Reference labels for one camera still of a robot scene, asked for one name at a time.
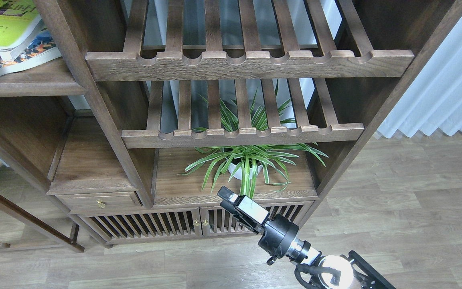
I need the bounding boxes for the white plant pot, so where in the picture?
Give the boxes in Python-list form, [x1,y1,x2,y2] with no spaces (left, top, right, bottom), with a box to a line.
[227,159,263,180]

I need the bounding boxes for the yellow cover book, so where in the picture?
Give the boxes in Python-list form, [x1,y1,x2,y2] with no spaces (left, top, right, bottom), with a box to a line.
[0,0,45,61]

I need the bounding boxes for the left slatted cabinet door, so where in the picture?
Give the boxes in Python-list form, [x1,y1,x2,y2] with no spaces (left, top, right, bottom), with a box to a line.
[80,208,203,245]

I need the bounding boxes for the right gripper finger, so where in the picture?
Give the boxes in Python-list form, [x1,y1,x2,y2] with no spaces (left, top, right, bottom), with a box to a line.
[217,186,268,227]
[220,201,264,234]

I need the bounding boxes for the wooden side furniture frame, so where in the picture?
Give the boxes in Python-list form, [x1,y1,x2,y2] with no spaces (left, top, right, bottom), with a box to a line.
[0,136,85,253]

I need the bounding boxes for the dark wooden bookshelf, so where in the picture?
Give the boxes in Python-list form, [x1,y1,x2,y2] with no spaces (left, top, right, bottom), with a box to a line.
[0,0,462,247]

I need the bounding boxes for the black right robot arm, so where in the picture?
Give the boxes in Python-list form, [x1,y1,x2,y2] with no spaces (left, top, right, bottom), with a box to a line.
[218,186,393,289]

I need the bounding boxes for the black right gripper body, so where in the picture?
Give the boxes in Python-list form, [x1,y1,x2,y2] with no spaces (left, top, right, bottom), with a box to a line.
[258,214,299,259]

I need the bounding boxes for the right slatted cabinet door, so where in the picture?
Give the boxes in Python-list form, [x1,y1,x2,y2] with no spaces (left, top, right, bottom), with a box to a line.
[200,201,313,236]

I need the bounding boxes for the colourful 300 paperback book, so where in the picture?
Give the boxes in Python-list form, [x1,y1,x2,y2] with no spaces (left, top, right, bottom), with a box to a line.
[0,28,62,76]

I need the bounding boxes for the green spider plant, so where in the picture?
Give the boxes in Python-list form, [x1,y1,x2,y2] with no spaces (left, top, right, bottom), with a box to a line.
[180,86,329,201]

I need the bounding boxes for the slatted cabinet door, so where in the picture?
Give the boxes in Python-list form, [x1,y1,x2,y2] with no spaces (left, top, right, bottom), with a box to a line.
[80,208,203,245]
[200,201,313,236]

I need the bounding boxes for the small wooden drawer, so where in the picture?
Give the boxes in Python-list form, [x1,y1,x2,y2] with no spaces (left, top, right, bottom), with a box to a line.
[56,191,141,211]

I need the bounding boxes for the brass drawer knob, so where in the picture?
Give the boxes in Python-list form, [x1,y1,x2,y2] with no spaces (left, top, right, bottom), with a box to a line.
[97,200,106,208]

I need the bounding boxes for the white pleated curtain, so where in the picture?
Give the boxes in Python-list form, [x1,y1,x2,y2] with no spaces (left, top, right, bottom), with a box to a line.
[376,17,462,138]

